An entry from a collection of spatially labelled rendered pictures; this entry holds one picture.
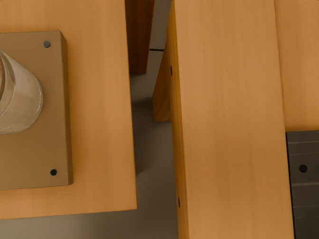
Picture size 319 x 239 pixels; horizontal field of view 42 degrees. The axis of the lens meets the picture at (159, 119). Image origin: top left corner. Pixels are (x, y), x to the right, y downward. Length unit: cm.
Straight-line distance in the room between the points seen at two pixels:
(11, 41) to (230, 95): 30
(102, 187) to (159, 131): 87
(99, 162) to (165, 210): 88
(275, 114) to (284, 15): 15
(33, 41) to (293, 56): 36
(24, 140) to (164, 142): 93
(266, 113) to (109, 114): 22
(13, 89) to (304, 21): 41
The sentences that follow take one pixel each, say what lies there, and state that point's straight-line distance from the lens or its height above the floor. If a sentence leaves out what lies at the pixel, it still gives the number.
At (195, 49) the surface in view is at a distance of 57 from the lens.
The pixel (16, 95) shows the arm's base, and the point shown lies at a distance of 44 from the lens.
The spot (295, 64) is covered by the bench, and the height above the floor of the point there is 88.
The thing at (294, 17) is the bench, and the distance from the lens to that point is 64.
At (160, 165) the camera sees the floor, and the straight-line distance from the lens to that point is 145.
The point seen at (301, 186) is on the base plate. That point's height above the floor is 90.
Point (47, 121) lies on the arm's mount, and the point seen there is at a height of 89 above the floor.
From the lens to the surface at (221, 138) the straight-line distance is 56.
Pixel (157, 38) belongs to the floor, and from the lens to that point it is 151.
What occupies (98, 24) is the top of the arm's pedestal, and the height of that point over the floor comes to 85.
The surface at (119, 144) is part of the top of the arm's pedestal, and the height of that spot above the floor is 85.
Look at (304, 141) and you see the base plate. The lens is 59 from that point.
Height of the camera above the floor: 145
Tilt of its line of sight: 83 degrees down
